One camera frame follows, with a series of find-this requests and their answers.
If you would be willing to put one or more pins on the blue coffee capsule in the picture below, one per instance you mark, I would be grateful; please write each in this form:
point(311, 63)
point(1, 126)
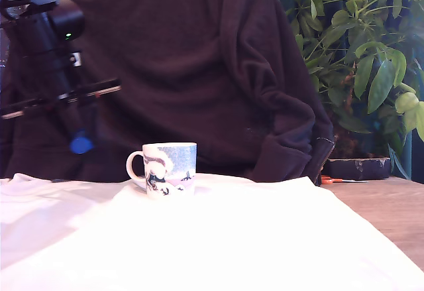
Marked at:
point(80, 145)

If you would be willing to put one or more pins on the white mug with blue print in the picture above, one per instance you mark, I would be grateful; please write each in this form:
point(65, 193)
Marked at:
point(175, 168)

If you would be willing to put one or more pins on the dark brown draped sweater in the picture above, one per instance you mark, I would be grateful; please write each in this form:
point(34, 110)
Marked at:
point(182, 72)

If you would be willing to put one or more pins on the white table cloth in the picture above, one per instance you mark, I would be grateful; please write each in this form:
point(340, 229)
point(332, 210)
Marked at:
point(215, 238)

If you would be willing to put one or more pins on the dark rectangular planter box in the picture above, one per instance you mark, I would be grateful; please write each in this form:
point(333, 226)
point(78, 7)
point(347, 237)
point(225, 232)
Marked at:
point(357, 169)

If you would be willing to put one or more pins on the green leafy houseplant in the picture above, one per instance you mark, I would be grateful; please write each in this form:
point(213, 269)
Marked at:
point(367, 62)

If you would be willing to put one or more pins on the teal metal post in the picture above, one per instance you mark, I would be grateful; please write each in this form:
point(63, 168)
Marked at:
point(408, 158)

